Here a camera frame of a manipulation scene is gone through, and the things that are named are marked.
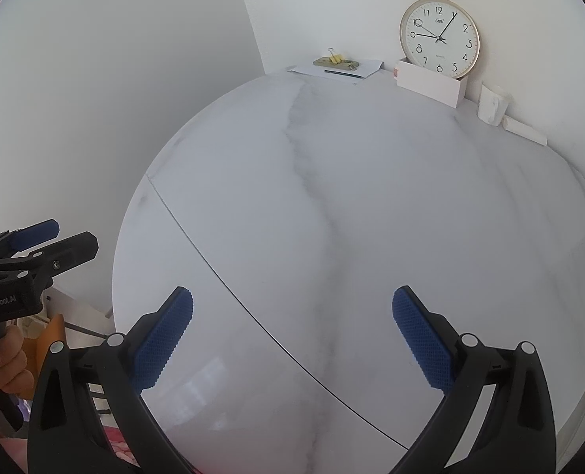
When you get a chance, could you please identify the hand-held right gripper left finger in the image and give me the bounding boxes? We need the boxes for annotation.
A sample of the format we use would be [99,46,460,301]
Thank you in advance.
[27,286,195,474]

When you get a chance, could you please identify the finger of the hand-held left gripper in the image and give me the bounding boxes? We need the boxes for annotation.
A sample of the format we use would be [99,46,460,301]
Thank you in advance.
[0,218,60,262]
[0,231,99,283]

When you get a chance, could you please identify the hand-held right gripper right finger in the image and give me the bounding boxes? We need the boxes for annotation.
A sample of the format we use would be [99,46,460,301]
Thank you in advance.
[392,285,557,474]

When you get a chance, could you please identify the person's left hand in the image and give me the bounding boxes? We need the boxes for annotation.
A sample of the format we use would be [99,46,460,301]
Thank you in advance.
[0,325,30,399]

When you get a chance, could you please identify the orange cloth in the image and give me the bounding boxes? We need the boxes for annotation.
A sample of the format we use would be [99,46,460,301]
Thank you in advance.
[35,313,67,371]

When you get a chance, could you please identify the pink cloth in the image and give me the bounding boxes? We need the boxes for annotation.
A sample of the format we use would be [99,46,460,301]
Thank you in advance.
[102,437,143,472]

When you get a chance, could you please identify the white cup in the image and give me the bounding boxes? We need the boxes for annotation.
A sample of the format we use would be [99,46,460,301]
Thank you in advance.
[477,84,509,125]

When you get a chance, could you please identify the white rectangular box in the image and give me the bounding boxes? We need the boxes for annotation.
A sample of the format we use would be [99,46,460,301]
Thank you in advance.
[395,58,468,109]

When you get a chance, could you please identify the white paper sheets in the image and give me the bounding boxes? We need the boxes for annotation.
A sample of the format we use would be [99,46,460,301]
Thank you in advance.
[287,58,385,85]

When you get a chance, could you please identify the olive green flat pad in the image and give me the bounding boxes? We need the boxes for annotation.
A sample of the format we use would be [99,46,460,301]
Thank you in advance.
[313,56,360,71]

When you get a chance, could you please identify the round wall clock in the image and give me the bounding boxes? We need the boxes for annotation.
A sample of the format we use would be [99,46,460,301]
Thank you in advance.
[399,0,481,80]

